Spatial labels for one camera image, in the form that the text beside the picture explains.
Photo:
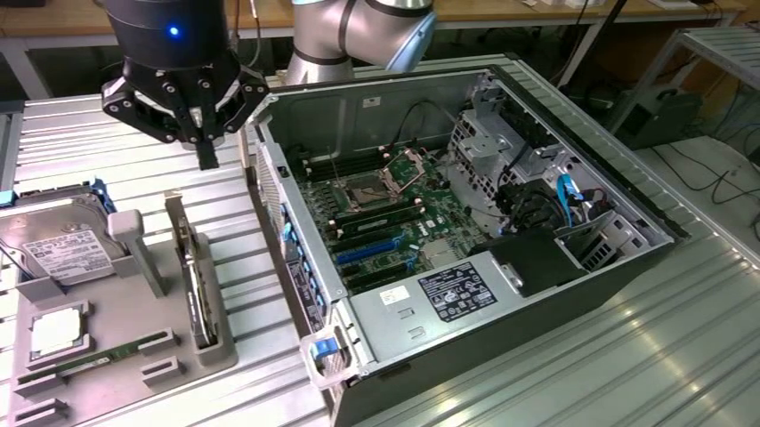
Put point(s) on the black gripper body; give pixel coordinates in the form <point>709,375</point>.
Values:
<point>172,49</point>

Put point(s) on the graphics card with black fan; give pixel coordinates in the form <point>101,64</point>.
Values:
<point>192,284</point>

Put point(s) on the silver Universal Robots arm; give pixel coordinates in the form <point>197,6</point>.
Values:
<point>332,35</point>

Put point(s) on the blue disk carrier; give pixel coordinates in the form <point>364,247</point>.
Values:
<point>98,191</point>

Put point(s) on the CPU socket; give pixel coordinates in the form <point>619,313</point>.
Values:
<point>364,193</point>

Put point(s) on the metal socket cover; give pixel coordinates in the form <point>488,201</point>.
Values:
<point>403,169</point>

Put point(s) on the hard disk with white label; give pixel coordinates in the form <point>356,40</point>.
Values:
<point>58,240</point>

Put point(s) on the installed green RAM stick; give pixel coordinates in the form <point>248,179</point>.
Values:
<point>379,222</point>

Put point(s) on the green motherboard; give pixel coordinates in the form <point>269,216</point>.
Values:
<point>427,209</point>

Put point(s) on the blue expansion slot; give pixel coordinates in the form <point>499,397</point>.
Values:
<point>364,254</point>

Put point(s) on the silver drive cage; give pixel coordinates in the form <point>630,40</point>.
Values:
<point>474,178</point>

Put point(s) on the grey parts rack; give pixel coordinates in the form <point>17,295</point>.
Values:
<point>118,320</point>

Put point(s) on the silver chipset heatsink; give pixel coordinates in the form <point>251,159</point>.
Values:
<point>442,253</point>

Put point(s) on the silver CPU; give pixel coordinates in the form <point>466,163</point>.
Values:
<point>56,331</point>

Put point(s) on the loose green RAM stick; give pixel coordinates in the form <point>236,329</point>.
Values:
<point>100,358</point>

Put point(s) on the grey power supply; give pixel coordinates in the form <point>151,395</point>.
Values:
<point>391,329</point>

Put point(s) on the blue case latch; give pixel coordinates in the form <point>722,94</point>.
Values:
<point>323,348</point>

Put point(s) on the black plastic air shroud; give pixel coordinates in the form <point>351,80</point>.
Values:
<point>534,262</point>

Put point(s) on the silver disk bay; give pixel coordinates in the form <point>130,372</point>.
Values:
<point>599,249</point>

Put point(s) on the black box on floor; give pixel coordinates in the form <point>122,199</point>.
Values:
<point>665,115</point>

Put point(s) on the open black PC case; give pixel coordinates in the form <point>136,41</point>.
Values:
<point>593,289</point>

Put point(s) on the metal slat shelf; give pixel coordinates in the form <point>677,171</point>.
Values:
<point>724,44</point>

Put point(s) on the wooden desk with white frame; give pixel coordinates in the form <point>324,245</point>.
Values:
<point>58,18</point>

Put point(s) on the grey metal frame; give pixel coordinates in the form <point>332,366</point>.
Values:
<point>8,133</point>

